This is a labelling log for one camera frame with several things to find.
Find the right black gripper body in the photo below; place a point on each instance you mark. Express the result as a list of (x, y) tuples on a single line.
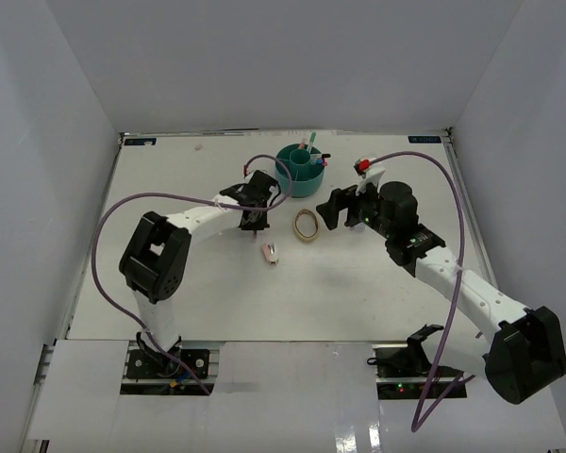
[(364, 209)]

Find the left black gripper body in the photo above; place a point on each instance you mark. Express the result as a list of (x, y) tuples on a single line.
[(259, 224)]

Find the green capped white marker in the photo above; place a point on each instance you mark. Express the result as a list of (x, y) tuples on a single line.
[(311, 141)]

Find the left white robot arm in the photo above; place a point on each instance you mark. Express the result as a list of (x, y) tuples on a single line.
[(155, 258)]

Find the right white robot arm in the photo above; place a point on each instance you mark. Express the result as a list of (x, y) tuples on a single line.
[(520, 350)]

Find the teal round desk organizer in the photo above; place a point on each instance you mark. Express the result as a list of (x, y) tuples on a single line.
[(295, 170)]

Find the masking tape roll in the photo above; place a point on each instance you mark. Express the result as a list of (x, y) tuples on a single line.
[(306, 226)]

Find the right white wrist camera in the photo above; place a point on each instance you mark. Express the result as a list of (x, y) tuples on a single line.
[(369, 171)]

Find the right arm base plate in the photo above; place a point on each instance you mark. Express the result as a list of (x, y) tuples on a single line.
[(401, 371)]

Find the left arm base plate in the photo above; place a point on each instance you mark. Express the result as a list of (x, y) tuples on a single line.
[(149, 373)]

